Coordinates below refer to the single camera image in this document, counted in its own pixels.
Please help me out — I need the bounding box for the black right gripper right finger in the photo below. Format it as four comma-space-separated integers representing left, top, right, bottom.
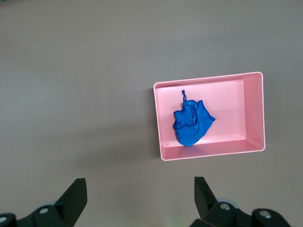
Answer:
189, 176, 290, 227

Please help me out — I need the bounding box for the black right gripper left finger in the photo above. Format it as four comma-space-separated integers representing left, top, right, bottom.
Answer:
0, 178, 88, 227

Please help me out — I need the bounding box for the brown table cover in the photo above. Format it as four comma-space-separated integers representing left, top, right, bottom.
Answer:
0, 0, 303, 227

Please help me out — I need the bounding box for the blue cloth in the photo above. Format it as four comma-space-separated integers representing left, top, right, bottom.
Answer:
173, 89, 216, 147

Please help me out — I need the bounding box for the pink plastic bin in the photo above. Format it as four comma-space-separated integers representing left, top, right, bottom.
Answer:
152, 71, 266, 162

